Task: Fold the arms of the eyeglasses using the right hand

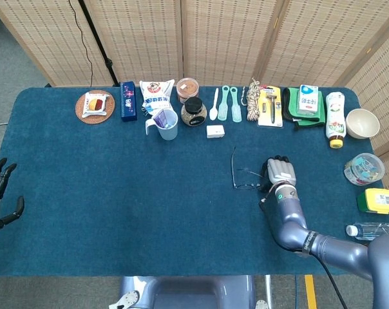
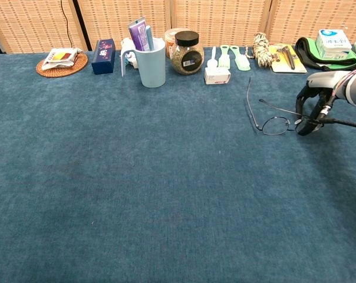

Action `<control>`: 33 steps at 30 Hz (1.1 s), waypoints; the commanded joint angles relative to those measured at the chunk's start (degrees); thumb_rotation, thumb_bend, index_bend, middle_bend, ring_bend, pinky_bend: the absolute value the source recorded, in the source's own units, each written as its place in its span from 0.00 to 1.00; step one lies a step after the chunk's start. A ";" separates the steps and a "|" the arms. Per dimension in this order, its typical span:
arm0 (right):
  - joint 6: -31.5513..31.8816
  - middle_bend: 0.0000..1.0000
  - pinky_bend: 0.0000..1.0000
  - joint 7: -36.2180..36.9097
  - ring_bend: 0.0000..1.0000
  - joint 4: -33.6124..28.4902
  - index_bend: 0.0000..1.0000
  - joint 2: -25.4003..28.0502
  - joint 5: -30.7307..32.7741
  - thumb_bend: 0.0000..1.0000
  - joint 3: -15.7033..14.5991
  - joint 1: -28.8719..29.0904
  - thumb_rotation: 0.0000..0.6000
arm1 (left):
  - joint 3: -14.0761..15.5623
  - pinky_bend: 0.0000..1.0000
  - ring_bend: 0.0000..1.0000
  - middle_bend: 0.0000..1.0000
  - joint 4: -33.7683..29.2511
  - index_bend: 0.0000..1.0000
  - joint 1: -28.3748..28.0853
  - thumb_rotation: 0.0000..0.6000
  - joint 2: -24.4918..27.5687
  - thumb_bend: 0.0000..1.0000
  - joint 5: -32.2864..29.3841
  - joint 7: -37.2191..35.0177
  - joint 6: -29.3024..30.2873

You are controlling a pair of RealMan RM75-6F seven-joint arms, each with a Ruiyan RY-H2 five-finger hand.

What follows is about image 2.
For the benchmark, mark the dark blue rectangular box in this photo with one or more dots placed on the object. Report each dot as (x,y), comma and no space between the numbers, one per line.
(102,65)

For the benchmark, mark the blue felt table cover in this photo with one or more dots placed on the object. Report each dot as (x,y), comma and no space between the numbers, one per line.
(136,177)

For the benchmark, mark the white blue milk carton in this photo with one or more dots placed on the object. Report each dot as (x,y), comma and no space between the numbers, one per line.
(332,44)

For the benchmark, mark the white plastic spoon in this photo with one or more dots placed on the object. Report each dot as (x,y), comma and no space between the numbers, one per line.
(212,62)

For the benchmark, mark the small white box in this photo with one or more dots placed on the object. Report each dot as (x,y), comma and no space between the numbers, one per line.
(216,76)

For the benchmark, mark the white printed snack bag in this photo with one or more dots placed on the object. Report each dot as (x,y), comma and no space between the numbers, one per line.
(126,44)

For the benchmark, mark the glass jar with black lid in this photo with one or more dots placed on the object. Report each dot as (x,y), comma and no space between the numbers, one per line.
(187,59)

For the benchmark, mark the black stand pole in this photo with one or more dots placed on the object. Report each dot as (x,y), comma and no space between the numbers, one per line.
(80,20)

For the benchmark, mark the light blue mug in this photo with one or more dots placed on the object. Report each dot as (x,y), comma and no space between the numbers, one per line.
(153,70)

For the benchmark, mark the mint green brush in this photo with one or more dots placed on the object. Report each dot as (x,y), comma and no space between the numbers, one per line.
(242,63)
(224,60)

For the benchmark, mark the purple toothpaste tube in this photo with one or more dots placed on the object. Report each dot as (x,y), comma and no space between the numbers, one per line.
(139,34)

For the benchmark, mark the black-rimmed eyeglasses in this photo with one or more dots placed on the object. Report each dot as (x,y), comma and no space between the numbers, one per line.
(273,126)

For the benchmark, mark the light blue toothbrush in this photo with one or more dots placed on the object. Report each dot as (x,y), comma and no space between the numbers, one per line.
(149,36)

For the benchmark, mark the clear tub with brown contents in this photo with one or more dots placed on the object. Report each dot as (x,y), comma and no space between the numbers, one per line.
(169,38)

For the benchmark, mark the razor on yellow card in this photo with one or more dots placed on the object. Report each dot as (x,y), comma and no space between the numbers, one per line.
(284,67)

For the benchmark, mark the white red yellow snack packet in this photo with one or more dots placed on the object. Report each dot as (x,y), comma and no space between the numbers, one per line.
(60,57)

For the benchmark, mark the bamboo folding screen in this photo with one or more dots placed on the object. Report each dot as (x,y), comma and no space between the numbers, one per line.
(225,20)

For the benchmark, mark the round woven rattan coaster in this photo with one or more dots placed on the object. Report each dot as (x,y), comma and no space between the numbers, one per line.
(77,67)

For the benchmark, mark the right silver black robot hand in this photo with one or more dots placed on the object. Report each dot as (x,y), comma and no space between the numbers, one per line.
(328,81)

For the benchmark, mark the green black folded cloth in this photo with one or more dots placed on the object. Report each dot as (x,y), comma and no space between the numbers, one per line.
(307,53)

